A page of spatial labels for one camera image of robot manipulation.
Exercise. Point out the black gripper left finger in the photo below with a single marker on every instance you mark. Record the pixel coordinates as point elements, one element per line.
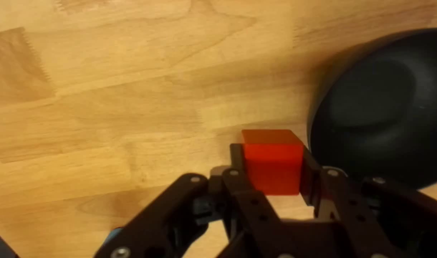
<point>237,216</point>

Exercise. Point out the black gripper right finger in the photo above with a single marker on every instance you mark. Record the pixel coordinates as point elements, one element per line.
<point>370,220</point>

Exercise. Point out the orange block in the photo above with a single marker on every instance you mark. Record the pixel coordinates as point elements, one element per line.
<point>272,163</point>

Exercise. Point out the black bowl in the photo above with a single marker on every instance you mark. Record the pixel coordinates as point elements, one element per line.
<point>384,105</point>

